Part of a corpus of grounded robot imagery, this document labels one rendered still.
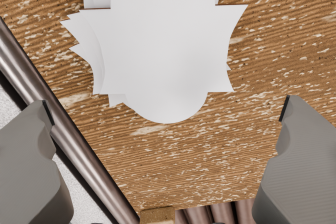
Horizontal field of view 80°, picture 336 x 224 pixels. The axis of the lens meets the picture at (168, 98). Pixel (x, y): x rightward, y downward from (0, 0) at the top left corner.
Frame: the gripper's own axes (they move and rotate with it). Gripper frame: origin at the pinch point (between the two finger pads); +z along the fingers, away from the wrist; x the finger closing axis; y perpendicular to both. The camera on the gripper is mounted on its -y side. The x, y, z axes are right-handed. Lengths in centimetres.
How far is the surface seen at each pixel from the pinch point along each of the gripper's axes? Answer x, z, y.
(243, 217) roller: 14.0, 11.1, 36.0
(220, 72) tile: 4.7, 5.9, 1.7
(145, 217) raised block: -4.6, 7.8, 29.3
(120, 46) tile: -3.9, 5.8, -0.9
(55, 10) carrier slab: -10.1, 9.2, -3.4
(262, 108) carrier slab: 11.0, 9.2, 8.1
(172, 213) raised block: 0.0, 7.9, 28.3
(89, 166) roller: -13.3, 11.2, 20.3
